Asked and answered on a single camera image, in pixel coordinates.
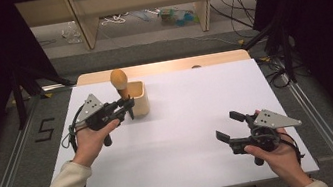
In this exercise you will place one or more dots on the colourful plastic package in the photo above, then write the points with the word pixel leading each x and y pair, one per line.
pixel 177 16

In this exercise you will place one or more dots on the beige square cup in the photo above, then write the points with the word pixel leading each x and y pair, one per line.
pixel 140 99

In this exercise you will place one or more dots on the person's right hand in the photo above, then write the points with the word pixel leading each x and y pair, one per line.
pixel 281 161

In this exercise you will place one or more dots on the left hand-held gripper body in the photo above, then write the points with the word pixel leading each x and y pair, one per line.
pixel 97 116

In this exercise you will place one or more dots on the black tripod stand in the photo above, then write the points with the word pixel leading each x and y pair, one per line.
pixel 276 42
pixel 23 85

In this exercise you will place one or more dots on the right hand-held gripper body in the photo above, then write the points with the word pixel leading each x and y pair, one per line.
pixel 266 131

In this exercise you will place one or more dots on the black gold makeup brush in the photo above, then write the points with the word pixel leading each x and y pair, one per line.
pixel 119 80

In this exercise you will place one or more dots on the clear plastic bag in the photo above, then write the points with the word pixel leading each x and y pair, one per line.
pixel 71 32

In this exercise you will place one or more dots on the white table board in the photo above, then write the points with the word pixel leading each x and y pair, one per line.
pixel 187 130

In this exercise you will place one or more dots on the person's left hand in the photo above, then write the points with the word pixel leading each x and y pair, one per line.
pixel 90 144

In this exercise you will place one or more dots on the light wooden table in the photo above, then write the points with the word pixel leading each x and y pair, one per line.
pixel 176 65

